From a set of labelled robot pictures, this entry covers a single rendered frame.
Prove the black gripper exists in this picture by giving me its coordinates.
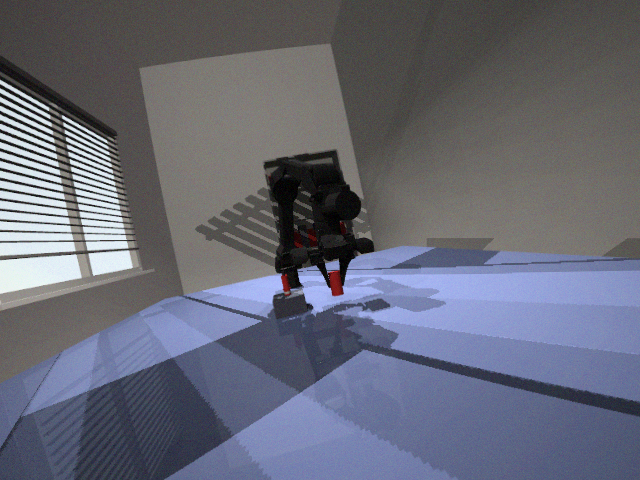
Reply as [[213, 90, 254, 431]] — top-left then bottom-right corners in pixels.
[[290, 220, 374, 288]]

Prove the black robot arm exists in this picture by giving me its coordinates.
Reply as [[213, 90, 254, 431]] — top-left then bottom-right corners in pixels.
[[269, 159, 361, 289]]

